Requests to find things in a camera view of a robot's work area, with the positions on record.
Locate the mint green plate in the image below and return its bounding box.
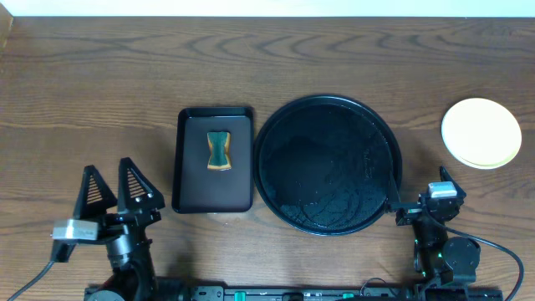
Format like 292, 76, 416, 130
445, 144, 520, 170

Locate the green yellow sponge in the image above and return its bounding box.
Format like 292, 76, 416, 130
207, 131, 232, 171

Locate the yellow plate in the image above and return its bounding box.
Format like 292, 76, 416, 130
441, 98, 522, 165

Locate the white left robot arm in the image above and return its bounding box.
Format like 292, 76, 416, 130
50, 157, 185, 300

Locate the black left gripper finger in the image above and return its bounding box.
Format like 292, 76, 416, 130
117, 157, 165, 214
73, 165, 117, 219

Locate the black rectangular tray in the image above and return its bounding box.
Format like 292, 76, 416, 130
171, 107, 254, 214

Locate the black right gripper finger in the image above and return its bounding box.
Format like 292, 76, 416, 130
439, 166, 466, 198
385, 172, 420, 212

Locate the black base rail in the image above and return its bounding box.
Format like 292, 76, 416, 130
83, 277, 419, 301

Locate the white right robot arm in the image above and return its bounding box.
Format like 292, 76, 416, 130
385, 166, 503, 300

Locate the black round tray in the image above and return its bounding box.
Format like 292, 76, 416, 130
253, 94, 402, 236

